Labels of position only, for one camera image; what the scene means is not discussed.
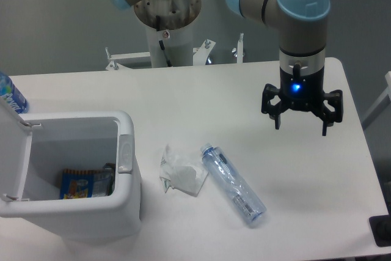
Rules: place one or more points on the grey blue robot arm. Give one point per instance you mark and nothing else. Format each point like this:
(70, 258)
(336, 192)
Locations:
(302, 29)

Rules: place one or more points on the blue labelled bottle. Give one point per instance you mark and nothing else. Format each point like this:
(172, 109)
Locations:
(11, 94)

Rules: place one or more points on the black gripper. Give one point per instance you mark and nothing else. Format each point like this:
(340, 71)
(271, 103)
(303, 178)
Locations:
(303, 94)

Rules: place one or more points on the blue snack wrapper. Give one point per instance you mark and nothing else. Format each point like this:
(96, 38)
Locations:
(76, 184)

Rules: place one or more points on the white plastic trash can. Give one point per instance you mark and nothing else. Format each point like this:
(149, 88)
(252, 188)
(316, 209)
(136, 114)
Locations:
(36, 148)

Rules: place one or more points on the black table clamp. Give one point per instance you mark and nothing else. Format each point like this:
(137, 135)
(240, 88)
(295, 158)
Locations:
(380, 227)

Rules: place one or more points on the white frame at right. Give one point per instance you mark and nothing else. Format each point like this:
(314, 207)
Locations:
(378, 106)

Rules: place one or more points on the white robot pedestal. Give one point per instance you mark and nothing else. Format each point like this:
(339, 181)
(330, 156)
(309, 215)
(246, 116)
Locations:
(169, 29)

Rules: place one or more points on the clear plastic water bottle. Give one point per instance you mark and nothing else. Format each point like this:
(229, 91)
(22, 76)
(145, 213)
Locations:
(239, 193)

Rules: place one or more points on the white paper wrapper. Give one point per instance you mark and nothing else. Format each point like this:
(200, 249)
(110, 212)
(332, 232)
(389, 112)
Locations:
(182, 171)

